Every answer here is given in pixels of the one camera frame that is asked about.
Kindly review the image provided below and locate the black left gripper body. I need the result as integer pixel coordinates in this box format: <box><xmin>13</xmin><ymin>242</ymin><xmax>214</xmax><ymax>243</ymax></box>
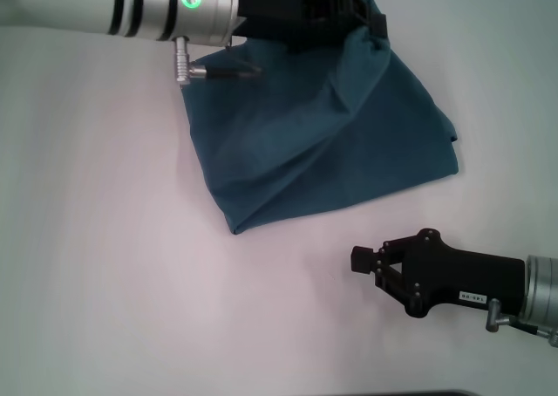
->
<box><xmin>232</xmin><ymin>0</ymin><xmax>346</xmax><ymax>53</ymax></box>

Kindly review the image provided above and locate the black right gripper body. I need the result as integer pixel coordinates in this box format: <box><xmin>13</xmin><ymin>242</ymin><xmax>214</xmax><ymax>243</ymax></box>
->
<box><xmin>402</xmin><ymin>228</ymin><xmax>527</xmax><ymax>319</ymax></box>

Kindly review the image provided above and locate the teal T-shirt with pink print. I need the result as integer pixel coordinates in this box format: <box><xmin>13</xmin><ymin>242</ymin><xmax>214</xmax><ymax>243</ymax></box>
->
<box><xmin>180</xmin><ymin>0</ymin><xmax>462</xmax><ymax>236</ymax></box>

